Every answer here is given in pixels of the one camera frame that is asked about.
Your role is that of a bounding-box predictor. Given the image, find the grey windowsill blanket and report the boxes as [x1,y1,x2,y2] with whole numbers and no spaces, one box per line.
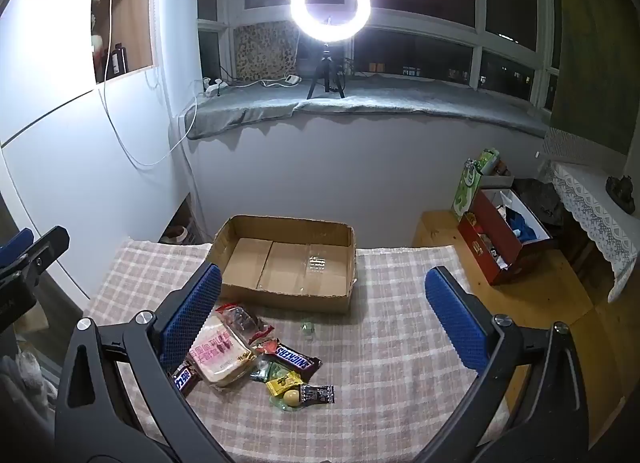
[184,77,551,140]

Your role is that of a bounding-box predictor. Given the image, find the small yellow snack packet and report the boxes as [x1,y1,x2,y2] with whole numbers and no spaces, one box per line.
[265,374,303,396]

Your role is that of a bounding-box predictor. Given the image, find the black tripod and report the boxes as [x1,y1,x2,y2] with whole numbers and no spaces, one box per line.
[306,40,347,100]

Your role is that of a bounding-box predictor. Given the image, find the ring light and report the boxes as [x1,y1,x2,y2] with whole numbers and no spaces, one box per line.
[291,0,372,39]

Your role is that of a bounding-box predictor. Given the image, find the large brown chocolate bar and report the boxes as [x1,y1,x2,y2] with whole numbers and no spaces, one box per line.
[264,343,323,380]

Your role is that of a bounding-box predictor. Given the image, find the dark cloth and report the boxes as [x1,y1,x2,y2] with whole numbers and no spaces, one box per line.
[515,178,566,229]

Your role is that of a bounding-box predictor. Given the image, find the crumpled plastic bag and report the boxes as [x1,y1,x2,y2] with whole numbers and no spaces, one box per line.
[0,338,56,419]

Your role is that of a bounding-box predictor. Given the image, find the white framed window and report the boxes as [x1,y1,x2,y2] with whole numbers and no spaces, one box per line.
[197,0,561,104]

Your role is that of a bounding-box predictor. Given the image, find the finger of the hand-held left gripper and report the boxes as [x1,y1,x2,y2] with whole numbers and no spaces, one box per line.
[0,228,33,265]
[20,226,71,270]

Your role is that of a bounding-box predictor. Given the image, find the clear snack packet red ends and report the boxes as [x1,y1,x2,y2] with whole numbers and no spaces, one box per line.
[215,303,275,344]

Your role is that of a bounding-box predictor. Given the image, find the white lace tablecloth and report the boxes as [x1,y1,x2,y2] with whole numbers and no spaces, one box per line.
[542,128,640,304]

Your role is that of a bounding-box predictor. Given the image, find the dark figurine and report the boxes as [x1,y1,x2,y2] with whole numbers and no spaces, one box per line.
[606,176,636,214]

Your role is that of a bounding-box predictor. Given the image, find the red storage box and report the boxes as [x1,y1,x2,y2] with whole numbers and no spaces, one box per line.
[457,188,558,286]

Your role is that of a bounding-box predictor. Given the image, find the blue cloth item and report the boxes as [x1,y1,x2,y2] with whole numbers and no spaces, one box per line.
[507,213,538,244]

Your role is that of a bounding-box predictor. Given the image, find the green candy wrapper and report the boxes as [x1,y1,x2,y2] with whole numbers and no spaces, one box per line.
[250,358,291,384]

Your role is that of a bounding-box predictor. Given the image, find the olive curtain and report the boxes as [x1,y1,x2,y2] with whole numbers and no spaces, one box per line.
[550,0,640,154]

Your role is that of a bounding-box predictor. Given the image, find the wooden wall shelf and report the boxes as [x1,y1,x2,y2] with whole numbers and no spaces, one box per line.
[91,0,155,84]

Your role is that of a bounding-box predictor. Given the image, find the green paper bag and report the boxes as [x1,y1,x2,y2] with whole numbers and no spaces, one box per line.
[452,148,501,221]

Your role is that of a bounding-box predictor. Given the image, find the dark bottle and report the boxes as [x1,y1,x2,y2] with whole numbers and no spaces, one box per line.
[107,43,130,78]

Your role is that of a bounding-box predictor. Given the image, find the pink white bread package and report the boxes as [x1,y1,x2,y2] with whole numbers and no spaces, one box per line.
[187,312,257,389]

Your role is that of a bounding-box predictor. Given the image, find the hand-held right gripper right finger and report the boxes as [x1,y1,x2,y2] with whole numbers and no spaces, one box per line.
[425,265,591,463]

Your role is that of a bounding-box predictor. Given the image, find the pink checked tablecloth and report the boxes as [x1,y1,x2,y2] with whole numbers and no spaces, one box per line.
[82,238,501,463]

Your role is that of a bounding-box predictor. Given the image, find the cardboard box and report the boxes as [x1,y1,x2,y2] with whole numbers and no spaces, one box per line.
[206,214,358,315]

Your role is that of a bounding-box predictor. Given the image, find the speckled brown panel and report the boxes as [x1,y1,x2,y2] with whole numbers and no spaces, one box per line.
[234,22,300,83]

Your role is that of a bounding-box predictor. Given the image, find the white cable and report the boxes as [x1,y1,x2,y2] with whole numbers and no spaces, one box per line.
[97,0,176,168]

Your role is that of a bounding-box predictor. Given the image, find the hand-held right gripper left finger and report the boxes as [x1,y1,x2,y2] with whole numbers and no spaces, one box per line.
[54,263,236,463]

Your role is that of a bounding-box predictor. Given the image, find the blue label chocolate bar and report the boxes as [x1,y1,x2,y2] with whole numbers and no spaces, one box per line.
[171,363,201,396]

